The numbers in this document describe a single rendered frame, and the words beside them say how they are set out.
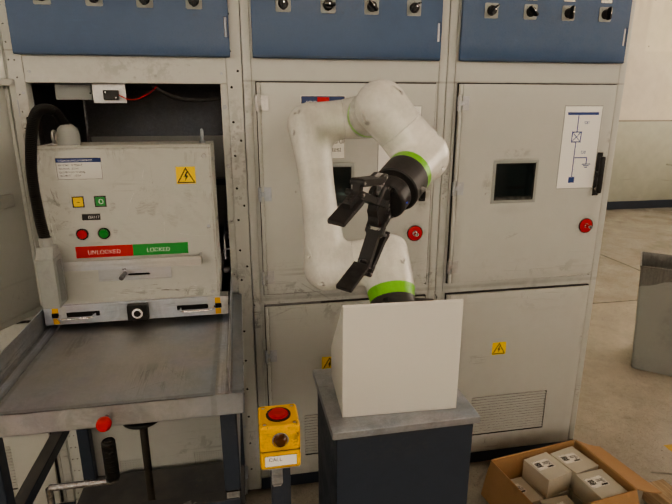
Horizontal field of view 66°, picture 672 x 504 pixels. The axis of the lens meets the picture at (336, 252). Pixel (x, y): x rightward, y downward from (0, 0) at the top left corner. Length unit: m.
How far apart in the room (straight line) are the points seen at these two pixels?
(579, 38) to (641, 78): 6.69
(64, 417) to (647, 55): 8.43
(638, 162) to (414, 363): 7.83
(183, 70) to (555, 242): 1.50
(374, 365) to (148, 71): 1.14
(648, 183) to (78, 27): 8.30
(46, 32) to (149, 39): 0.29
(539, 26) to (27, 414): 1.91
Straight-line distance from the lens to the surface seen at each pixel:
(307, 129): 1.45
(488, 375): 2.29
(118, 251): 1.68
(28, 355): 1.66
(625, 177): 8.87
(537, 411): 2.50
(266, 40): 1.79
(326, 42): 1.81
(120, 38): 1.82
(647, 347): 3.55
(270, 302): 1.93
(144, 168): 1.62
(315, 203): 1.42
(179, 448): 2.22
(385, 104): 1.04
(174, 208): 1.63
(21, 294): 1.97
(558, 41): 2.11
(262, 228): 1.83
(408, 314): 1.27
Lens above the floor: 1.50
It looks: 16 degrees down
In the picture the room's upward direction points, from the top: straight up
